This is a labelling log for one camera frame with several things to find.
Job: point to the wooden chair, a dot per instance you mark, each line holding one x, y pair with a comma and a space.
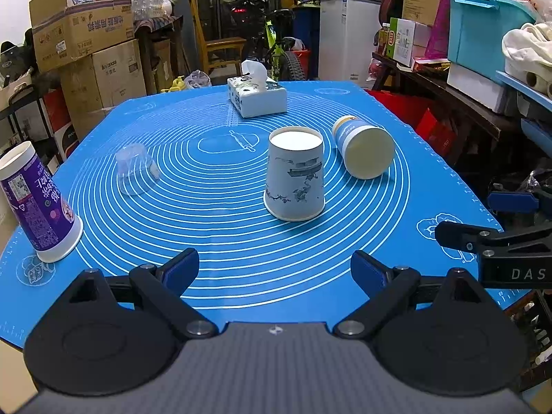
215, 47

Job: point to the cream cloth bundle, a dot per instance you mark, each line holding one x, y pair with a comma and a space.
528, 51

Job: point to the black bag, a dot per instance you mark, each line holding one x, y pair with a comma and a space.
15, 62

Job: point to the white foam box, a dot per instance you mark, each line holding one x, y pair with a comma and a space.
474, 86

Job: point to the plain brown cardboard box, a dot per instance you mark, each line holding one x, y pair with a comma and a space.
108, 77

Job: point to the yellow toy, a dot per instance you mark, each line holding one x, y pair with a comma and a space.
174, 84

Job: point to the red bucket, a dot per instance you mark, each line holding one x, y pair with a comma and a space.
302, 62

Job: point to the bag of plastic bottles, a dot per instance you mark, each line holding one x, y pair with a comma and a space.
151, 4

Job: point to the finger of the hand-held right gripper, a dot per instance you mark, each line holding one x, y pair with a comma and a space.
513, 202
468, 235

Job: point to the purple paper cup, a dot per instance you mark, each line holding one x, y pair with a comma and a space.
36, 207

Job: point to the clear plastic cup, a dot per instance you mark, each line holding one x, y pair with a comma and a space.
136, 168

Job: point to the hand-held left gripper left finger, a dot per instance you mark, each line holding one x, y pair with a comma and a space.
184, 267

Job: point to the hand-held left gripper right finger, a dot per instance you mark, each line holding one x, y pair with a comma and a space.
366, 269

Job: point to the green and white carton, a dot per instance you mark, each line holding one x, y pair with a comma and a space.
403, 41

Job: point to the red shopping bag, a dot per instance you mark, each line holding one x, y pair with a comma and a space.
414, 116

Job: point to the open printed cardboard box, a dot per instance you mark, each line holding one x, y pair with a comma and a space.
77, 26

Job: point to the white chest freezer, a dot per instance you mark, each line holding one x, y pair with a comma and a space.
349, 39

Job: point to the dark wooden side table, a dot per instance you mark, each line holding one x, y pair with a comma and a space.
457, 95

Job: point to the blue silicone baking mat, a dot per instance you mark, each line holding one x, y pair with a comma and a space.
241, 233

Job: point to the white tissue box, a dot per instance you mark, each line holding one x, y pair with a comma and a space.
256, 95

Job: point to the blue and cream paper cup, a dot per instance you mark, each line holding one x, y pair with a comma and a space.
364, 146

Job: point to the black and green bicycle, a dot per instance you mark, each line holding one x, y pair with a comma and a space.
269, 39

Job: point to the pink paper bag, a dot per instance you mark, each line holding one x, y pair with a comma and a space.
437, 30

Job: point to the black plastic crate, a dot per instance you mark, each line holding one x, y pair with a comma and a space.
534, 332

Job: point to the teal plastic storage bin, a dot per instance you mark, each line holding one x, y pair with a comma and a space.
483, 30

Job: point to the white ink-print paper cup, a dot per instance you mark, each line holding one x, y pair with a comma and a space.
295, 177

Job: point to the yellow drink bottle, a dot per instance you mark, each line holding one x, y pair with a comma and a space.
384, 39

